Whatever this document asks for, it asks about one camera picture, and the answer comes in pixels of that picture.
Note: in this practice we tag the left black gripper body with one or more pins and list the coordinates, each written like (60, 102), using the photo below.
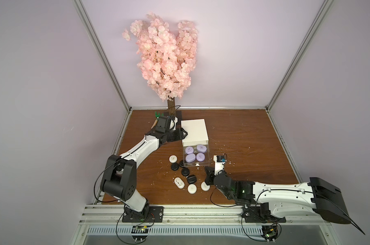
(173, 136)

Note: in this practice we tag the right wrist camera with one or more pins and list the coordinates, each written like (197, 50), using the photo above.
(219, 161)

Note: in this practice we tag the white round earphone case right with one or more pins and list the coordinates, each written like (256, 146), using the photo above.
(205, 187)

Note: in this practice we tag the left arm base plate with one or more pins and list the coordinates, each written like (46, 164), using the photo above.
(149, 214)

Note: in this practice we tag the white three-drawer cabinet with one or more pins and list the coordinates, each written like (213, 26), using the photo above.
(197, 132)

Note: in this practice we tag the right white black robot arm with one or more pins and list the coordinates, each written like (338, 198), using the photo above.
(271, 203)

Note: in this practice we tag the purple earphone case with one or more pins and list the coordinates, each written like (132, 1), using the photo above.
(200, 157)
(190, 158)
(201, 148)
(189, 150)

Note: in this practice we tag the white round earphone case bottom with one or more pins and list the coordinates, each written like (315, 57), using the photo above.
(192, 189)

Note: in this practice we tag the right circuit board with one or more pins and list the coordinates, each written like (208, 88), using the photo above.
(270, 233)

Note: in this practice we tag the circuit board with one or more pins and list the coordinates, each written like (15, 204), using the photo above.
(139, 233)
(270, 233)

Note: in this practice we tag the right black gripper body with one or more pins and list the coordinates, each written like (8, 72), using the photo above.
(212, 178)

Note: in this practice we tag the clear drawer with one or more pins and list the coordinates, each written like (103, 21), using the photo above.
(195, 163)

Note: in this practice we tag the purple earphone case top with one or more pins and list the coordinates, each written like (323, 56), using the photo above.
(189, 150)

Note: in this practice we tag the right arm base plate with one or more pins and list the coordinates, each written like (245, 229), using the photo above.
(260, 215)

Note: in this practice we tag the white oval earphone case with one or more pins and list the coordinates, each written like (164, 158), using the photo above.
(179, 183)

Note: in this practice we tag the left circuit board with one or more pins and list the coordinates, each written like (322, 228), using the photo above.
(139, 233)

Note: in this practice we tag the green toy rake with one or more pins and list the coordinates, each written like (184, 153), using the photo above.
(157, 116)

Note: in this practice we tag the white round earphone case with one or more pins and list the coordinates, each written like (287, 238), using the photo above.
(173, 159)
(192, 189)
(205, 187)

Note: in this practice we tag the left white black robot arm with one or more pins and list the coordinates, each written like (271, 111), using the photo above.
(119, 178)

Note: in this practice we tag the white round earphone case top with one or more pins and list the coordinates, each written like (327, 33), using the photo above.
(173, 159)

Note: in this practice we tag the pink blossom artificial tree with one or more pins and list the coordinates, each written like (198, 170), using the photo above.
(167, 59)

